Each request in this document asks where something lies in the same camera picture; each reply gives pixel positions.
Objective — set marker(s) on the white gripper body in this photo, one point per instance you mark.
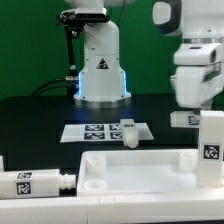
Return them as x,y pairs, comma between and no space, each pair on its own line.
196,85

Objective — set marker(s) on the white desk top tray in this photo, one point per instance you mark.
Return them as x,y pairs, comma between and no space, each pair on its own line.
145,172

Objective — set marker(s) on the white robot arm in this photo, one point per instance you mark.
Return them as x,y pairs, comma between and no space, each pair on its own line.
102,80

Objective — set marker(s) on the white marker sheet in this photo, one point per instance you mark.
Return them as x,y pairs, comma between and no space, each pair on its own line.
102,132

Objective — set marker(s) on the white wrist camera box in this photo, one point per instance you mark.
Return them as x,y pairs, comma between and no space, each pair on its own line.
200,54

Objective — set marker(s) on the white L-shaped obstacle wall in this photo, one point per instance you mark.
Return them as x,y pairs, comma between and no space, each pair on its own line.
70,208

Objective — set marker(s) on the black camera on stand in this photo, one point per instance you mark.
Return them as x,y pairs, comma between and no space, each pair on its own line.
74,21

